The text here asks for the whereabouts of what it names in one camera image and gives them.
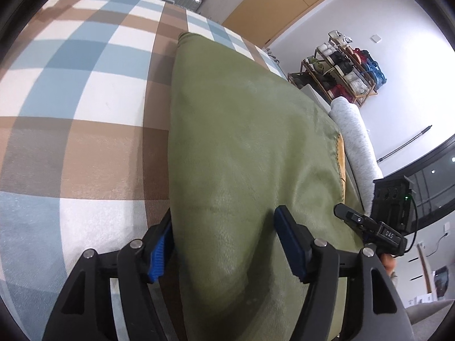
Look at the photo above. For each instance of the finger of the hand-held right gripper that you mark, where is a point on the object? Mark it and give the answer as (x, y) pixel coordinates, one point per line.
(355, 220)

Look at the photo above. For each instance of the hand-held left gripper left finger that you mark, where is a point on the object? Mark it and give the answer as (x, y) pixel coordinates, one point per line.
(161, 252)

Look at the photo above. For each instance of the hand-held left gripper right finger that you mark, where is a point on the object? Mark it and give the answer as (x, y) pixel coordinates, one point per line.
(291, 245)

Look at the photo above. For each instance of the green jacket with mustard sleeves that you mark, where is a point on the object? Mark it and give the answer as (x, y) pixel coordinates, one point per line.
(248, 149)

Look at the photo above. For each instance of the person's right hand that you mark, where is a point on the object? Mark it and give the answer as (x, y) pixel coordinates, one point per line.
(389, 264)

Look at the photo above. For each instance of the dark glass panel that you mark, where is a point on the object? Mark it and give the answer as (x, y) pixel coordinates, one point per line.
(430, 184)

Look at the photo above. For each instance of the black metal rod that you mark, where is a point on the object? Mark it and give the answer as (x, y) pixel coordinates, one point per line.
(405, 142)

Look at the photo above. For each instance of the grey rolled pillow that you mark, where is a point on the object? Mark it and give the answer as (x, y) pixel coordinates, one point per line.
(355, 138)

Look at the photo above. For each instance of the wooden shoe rack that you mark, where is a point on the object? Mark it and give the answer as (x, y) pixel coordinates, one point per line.
(337, 74)

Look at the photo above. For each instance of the checkered bed sheet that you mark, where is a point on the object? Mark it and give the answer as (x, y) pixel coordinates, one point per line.
(89, 96)

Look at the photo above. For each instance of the wooden door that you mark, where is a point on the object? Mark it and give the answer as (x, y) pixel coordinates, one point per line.
(284, 7)

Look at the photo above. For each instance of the white wall switch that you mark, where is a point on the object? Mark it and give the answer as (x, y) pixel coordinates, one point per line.
(375, 38)

